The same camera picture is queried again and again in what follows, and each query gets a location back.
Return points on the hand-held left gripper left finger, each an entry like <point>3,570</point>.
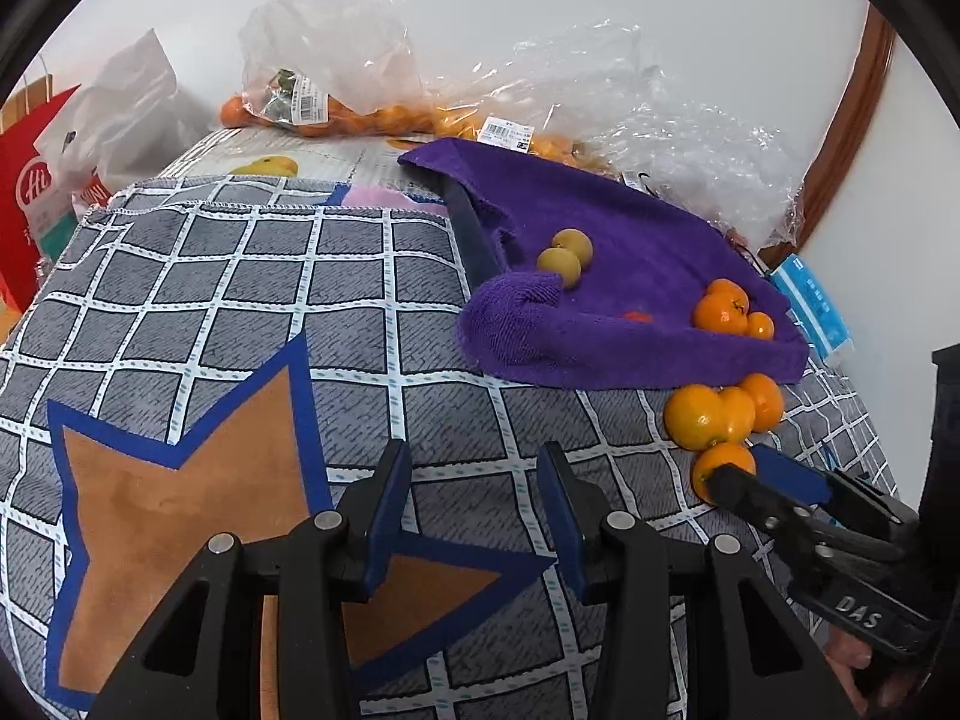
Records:
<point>386,510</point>

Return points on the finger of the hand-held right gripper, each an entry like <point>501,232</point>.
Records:
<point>795,476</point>
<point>750,495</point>

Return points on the blue tissue pack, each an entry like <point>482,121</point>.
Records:
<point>814,300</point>

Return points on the crumpled clear plastic bag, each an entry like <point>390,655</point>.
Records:
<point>585,67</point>

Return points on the person's right hand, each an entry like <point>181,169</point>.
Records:
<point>855,660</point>

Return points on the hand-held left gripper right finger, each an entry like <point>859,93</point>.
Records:
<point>559,517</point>

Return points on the pile of small tangerines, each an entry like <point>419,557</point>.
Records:
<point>555,146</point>
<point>352,120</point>

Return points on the wooden door frame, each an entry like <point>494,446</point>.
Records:
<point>847,127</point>

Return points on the small orange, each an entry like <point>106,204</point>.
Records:
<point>760,325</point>

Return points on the grey checked blanket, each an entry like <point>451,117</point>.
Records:
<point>225,300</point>

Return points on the pink cloth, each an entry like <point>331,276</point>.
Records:
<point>390,199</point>

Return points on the red paper bag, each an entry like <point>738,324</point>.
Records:
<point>30,187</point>

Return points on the purple towel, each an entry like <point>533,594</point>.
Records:
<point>637,240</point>

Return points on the fruit print sheet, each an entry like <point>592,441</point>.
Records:
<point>337,154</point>

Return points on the small yellow-green fruit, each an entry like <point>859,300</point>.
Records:
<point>560,266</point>
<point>574,244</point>

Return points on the white plastic bag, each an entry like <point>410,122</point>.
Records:
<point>127,105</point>

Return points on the large orange with stem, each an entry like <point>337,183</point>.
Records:
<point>720,313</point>

